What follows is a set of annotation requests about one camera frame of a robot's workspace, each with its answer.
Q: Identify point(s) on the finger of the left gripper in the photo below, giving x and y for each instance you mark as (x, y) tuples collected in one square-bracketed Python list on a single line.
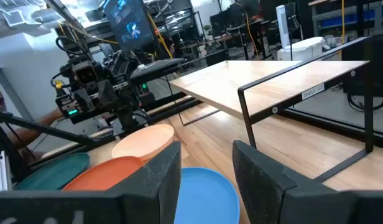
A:
[(87, 101), (107, 93)]

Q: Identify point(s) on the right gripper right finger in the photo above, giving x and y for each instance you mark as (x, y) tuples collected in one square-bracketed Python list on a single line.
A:
[(272, 199)]

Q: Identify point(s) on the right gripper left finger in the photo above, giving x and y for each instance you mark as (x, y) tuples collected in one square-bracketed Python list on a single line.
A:
[(141, 199)]

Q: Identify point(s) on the orange plate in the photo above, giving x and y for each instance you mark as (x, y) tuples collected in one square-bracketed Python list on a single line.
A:
[(104, 175)]

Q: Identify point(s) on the peach plate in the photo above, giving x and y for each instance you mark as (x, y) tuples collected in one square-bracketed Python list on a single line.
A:
[(145, 141)]

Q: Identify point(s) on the blue plate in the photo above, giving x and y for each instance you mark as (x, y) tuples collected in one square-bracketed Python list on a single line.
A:
[(204, 199)]

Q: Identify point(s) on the dark teal plate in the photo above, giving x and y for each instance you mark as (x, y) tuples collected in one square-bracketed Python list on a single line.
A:
[(54, 174)]

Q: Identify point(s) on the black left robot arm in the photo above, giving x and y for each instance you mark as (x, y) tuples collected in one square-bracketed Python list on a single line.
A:
[(126, 90)]

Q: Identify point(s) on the white shelf label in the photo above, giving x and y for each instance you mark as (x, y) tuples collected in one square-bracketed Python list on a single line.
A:
[(312, 91)]

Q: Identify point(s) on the person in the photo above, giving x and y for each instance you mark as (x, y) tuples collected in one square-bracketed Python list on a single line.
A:
[(50, 118)]

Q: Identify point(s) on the small white desk object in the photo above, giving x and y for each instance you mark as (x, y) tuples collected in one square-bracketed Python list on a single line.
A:
[(141, 66)]

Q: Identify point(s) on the black desk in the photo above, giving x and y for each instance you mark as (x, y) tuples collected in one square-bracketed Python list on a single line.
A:
[(157, 68)]

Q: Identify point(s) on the computer monitor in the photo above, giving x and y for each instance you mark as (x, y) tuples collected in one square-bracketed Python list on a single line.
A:
[(129, 25)]

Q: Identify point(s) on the silver aluminium extrusion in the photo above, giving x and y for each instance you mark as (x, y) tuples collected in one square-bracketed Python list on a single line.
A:
[(4, 171)]

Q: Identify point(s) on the black background workbench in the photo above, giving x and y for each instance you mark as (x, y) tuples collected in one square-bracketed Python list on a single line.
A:
[(238, 34)]

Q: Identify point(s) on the white plastic bin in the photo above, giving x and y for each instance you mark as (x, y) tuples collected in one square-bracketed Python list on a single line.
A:
[(303, 48)]

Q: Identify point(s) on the white tower fan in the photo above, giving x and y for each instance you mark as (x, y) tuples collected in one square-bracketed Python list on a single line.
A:
[(283, 26)]

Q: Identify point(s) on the storage rack with blue bins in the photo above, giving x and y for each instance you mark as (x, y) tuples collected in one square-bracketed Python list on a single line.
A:
[(350, 15)]

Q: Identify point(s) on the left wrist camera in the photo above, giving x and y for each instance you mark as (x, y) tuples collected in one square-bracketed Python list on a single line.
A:
[(85, 74)]

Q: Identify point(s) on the black metal table frame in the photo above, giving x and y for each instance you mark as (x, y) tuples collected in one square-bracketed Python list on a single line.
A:
[(54, 132)]

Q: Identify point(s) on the wooden shelf with black frame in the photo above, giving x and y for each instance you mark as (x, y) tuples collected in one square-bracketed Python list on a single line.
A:
[(256, 81)]

